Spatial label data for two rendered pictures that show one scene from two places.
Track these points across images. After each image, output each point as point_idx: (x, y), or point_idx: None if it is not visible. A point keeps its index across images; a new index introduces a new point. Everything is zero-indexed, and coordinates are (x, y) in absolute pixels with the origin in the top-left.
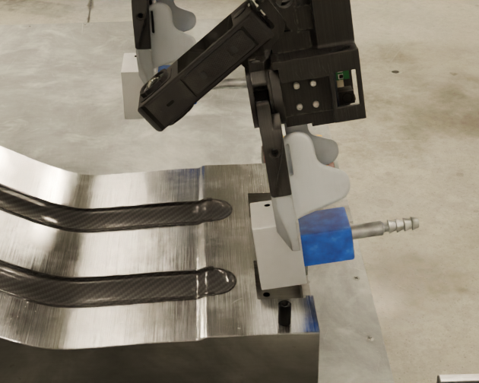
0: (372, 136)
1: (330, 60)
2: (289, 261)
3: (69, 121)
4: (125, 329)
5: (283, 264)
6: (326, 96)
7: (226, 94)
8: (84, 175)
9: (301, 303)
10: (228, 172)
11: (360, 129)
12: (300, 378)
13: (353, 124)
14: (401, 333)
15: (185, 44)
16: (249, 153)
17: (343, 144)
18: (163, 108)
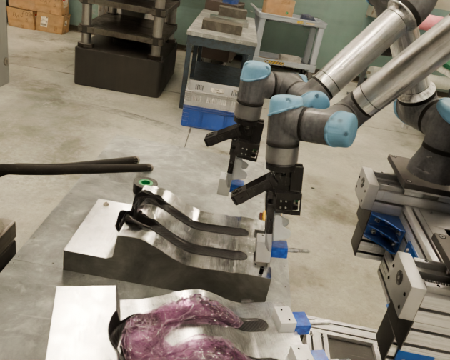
0: None
1: (293, 196)
2: (266, 254)
3: (191, 188)
4: (210, 264)
5: (264, 255)
6: (289, 206)
7: None
8: (200, 211)
9: (266, 268)
10: (248, 220)
11: None
12: (261, 293)
13: None
14: (292, 297)
15: (243, 174)
16: (254, 213)
17: (284, 214)
18: (238, 198)
